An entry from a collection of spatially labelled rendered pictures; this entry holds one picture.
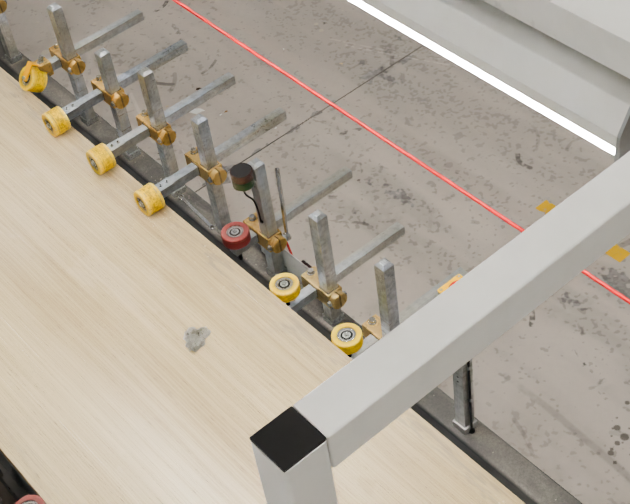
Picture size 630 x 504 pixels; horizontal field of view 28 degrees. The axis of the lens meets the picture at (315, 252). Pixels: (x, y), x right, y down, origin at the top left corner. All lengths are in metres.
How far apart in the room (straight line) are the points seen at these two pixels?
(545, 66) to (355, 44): 4.02
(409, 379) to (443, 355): 0.04
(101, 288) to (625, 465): 1.70
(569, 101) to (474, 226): 3.16
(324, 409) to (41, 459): 2.07
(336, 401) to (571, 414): 3.05
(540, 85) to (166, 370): 1.84
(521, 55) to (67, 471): 1.84
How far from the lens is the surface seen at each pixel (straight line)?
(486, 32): 1.60
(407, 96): 5.24
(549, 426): 4.10
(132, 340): 3.28
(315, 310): 3.51
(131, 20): 4.24
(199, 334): 3.23
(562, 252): 1.20
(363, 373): 1.11
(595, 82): 1.51
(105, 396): 3.19
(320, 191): 3.61
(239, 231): 3.47
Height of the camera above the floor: 3.33
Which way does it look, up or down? 46 degrees down
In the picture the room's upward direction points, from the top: 9 degrees counter-clockwise
